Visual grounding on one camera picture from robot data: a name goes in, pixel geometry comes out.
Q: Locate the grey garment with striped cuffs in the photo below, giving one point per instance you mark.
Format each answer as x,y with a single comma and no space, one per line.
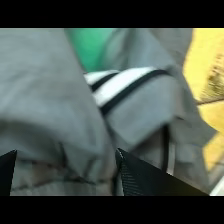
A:
50,100

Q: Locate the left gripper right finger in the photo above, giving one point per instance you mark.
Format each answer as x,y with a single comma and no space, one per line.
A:
146,181

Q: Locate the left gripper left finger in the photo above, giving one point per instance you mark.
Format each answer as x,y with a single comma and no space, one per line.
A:
6,173

